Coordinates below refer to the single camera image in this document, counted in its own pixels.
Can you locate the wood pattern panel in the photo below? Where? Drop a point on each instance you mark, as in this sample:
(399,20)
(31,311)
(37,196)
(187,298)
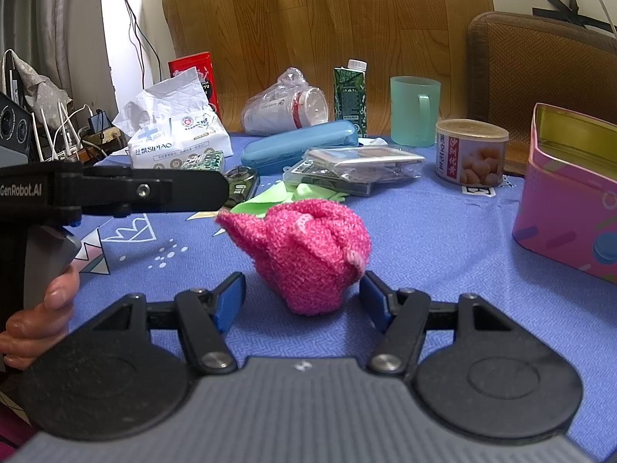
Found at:
(337,14)

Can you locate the blue plastic case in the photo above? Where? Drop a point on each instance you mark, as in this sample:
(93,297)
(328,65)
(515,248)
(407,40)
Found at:
(294,148)

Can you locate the brown chair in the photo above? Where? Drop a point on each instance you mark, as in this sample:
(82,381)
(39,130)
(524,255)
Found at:
(530,67)

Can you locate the green plastic mug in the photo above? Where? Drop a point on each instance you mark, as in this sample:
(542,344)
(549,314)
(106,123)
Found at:
(409,113)

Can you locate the clear bagged calculator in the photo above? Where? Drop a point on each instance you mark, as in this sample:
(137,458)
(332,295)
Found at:
(356,164)

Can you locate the green drink carton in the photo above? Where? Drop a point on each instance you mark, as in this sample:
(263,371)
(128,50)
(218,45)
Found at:
(349,99)

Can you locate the small black gadget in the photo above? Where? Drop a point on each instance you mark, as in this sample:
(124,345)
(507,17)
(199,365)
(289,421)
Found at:
(241,184)

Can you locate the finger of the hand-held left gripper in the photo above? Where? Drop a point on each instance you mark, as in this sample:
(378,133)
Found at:
(159,190)

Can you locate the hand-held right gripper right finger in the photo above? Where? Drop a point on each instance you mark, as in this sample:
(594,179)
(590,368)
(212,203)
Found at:
(375,301)

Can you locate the pink tin box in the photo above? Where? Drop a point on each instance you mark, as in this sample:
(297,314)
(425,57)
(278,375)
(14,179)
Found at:
(554,212)

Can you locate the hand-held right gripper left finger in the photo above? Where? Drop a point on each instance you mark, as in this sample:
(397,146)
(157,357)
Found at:
(229,305)

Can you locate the plastic cups in clear bag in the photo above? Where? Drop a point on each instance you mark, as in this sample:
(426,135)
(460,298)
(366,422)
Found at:
(284,108)

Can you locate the white tissue pack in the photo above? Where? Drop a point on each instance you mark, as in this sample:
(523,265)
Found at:
(173,141)

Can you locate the white router with antennas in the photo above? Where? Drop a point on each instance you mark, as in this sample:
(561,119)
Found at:
(67,155)

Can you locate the red printed box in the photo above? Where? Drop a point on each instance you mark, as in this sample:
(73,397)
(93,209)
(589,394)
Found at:
(193,64)

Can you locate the grey patterned cloth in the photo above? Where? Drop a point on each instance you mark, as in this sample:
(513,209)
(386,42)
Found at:
(38,82)

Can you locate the tin can with pink label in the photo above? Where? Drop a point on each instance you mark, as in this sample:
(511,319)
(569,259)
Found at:
(470,159)

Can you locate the pink knitted cloth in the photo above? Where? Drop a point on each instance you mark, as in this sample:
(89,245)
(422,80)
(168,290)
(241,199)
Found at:
(308,260)

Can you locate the person's left hand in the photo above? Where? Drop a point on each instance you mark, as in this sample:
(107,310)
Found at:
(33,328)

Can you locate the light green cloth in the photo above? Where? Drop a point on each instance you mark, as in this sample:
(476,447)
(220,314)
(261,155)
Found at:
(262,201)

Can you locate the grey curtain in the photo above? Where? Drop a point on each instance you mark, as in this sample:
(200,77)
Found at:
(48,9)

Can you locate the black tape strips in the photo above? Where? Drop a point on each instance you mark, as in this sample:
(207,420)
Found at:
(573,10)

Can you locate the white square code tag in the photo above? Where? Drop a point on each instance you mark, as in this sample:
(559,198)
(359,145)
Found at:
(478,191)

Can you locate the blue printed tablecloth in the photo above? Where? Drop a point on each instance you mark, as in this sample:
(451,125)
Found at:
(458,251)

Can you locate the green patterned packet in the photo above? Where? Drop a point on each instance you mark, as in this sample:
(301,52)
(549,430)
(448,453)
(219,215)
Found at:
(205,161)

